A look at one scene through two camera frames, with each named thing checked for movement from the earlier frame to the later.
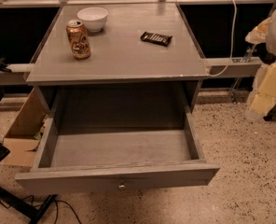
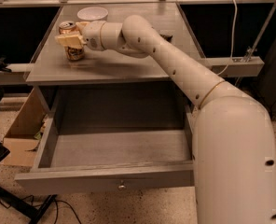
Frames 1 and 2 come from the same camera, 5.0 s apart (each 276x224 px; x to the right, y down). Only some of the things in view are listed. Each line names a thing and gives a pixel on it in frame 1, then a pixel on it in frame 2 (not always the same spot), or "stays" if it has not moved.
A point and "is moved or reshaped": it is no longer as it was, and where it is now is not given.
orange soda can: [76, 34] is moved or reshaped
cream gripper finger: [258, 35] to [94, 37]
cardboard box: [20, 142] stays
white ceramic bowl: [93, 17] stays
